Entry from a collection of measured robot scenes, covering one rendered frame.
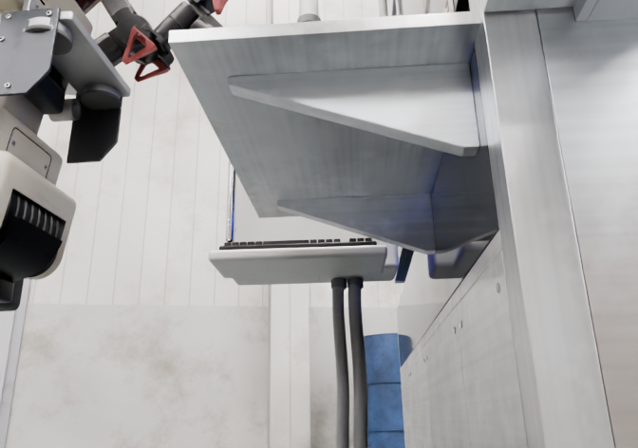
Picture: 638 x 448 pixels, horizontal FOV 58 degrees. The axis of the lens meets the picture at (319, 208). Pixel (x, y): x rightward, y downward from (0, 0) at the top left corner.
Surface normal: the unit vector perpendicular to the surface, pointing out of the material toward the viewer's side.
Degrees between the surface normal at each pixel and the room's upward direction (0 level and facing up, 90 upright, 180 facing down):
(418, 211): 90
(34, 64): 90
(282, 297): 90
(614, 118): 90
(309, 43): 180
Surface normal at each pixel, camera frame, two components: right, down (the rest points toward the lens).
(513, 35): -0.07, -0.34
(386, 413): -0.41, -0.30
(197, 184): 0.17, -0.34
